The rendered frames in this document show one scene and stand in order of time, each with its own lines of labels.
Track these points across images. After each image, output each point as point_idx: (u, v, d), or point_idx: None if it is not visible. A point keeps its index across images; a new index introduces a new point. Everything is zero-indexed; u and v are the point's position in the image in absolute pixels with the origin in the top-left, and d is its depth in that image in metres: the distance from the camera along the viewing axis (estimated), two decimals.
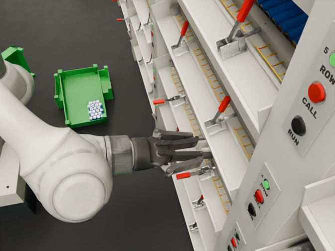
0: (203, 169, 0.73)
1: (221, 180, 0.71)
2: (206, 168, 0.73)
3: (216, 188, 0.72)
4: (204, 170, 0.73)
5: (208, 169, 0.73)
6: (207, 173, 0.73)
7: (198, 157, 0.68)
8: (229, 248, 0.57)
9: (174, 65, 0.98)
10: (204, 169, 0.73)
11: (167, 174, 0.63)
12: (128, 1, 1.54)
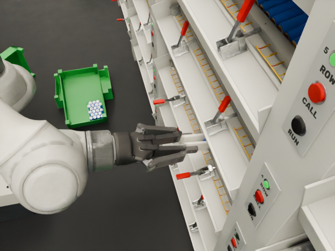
0: (203, 169, 0.73)
1: (221, 180, 0.71)
2: (206, 168, 0.73)
3: (216, 188, 0.72)
4: (204, 170, 0.73)
5: (208, 169, 0.73)
6: (207, 173, 0.73)
7: (181, 151, 0.68)
8: (229, 248, 0.57)
9: (174, 65, 0.98)
10: (204, 169, 0.73)
11: (148, 169, 0.63)
12: (128, 1, 1.54)
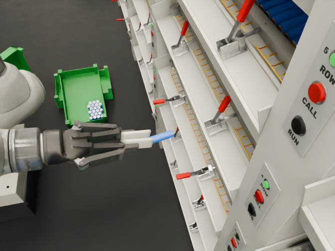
0: (203, 169, 0.73)
1: (221, 180, 0.71)
2: (206, 168, 0.73)
3: (216, 188, 0.72)
4: (204, 170, 0.73)
5: (208, 169, 0.73)
6: (207, 173, 0.73)
7: None
8: (229, 248, 0.57)
9: (174, 65, 0.98)
10: (204, 169, 0.73)
11: (75, 124, 0.68)
12: (128, 1, 1.54)
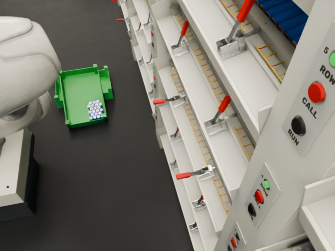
0: (203, 169, 0.73)
1: (221, 180, 0.71)
2: (206, 168, 0.73)
3: (216, 188, 0.72)
4: (204, 170, 0.73)
5: (208, 169, 0.73)
6: (207, 173, 0.73)
7: None
8: (229, 248, 0.57)
9: (174, 65, 0.98)
10: (204, 169, 0.73)
11: None
12: (128, 1, 1.54)
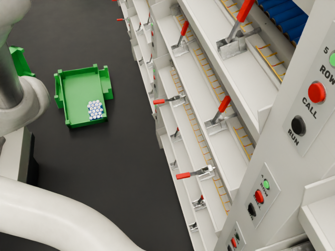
0: (203, 169, 0.73)
1: (221, 180, 0.71)
2: (206, 168, 0.73)
3: (216, 188, 0.72)
4: (204, 170, 0.73)
5: (208, 169, 0.73)
6: (207, 173, 0.73)
7: None
8: (229, 248, 0.57)
9: (174, 65, 0.98)
10: (204, 169, 0.73)
11: None
12: (128, 1, 1.54)
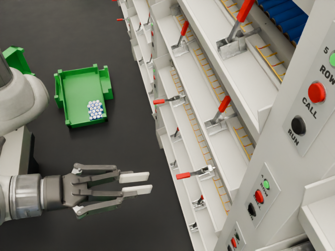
0: (203, 169, 0.73)
1: (221, 180, 0.71)
2: (206, 168, 0.73)
3: (216, 188, 0.72)
4: (204, 170, 0.73)
5: (208, 169, 0.73)
6: (207, 173, 0.73)
7: None
8: (229, 248, 0.57)
9: (174, 65, 0.98)
10: (204, 169, 0.73)
11: (75, 167, 0.69)
12: (128, 1, 1.54)
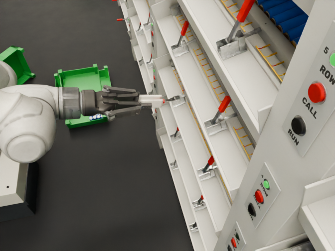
0: None
1: None
2: (213, 167, 0.74)
3: (224, 185, 0.71)
4: None
5: (215, 168, 0.73)
6: (207, 173, 0.73)
7: (133, 97, 0.89)
8: (229, 248, 0.57)
9: None
10: None
11: (103, 88, 0.88)
12: (128, 1, 1.54)
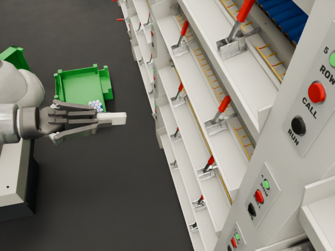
0: None
1: None
2: (213, 167, 0.74)
3: (224, 185, 0.71)
4: None
5: (215, 168, 0.73)
6: (207, 173, 0.73)
7: (91, 115, 0.72)
8: (229, 248, 0.57)
9: None
10: None
11: (55, 103, 0.72)
12: (128, 1, 1.54)
